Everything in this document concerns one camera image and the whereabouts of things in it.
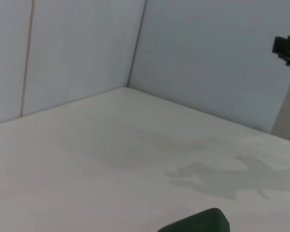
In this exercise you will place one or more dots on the green glasses case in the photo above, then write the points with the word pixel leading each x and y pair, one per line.
pixel 203 221

